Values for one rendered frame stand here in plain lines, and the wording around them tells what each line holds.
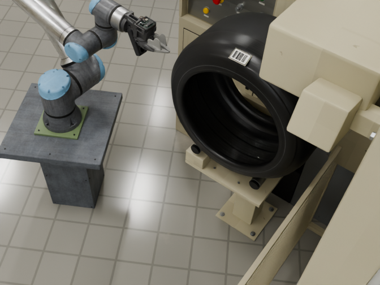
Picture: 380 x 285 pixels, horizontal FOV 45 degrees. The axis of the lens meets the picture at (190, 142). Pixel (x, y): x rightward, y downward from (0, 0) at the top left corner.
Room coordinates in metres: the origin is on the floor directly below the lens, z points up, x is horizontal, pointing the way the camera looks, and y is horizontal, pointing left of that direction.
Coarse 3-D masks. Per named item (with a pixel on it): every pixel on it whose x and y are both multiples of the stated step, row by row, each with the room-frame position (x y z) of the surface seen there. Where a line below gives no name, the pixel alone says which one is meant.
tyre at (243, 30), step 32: (224, 32) 1.24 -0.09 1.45; (256, 32) 1.22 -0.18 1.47; (192, 64) 1.19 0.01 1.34; (224, 64) 1.13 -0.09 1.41; (256, 64) 1.09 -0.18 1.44; (192, 96) 1.34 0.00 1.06; (224, 96) 1.42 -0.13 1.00; (288, 96) 1.03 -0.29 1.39; (192, 128) 1.18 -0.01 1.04; (224, 128) 1.30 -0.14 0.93; (256, 128) 1.31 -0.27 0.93; (224, 160) 1.09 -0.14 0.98; (256, 160) 1.15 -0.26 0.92; (288, 160) 0.97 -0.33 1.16
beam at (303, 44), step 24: (312, 0) 0.91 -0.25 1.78; (336, 0) 0.92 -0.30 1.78; (360, 0) 0.92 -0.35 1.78; (288, 24) 0.81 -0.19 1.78; (312, 24) 0.82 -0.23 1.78; (336, 24) 0.82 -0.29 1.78; (360, 24) 0.83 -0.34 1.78; (288, 48) 0.78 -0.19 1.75; (312, 48) 0.75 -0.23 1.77; (336, 48) 0.74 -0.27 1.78; (360, 48) 0.75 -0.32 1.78; (264, 72) 0.80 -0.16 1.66; (288, 72) 0.77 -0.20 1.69; (312, 72) 0.75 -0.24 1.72; (336, 72) 0.72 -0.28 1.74; (360, 72) 0.70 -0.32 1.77
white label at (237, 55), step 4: (236, 48) 1.15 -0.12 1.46; (232, 52) 1.13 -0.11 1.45; (236, 52) 1.13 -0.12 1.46; (240, 52) 1.13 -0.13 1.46; (244, 52) 1.13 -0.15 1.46; (232, 56) 1.12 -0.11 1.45; (236, 56) 1.12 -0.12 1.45; (240, 56) 1.12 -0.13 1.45; (244, 56) 1.12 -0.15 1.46; (248, 56) 1.11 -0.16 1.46; (236, 60) 1.11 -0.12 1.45; (240, 60) 1.10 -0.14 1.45; (244, 60) 1.10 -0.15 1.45; (248, 60) 1.10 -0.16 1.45; (244, 64) 1.09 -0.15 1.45
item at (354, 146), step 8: (376, 104) 1.32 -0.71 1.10; (344, 136) 1.18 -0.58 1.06; (352, 136) 1.17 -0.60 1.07; (360, 136) 1.16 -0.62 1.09; (336, 144) 1.19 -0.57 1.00; (344, 144) 1.18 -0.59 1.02; (352, 144) 1.16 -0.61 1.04; (360, 144) 1.15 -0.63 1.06; (368, 144) 1.13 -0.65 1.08; (344, 152) 1.17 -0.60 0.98; (352, 152) 1.16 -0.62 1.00; (360, 152) 1.14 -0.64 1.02; (336, 160) 1.18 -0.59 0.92; (344, 160) 1.16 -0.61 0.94; (352, 160) 1.15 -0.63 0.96; (360, 160) 1.13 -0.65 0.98; (352, 168) 1.14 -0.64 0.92
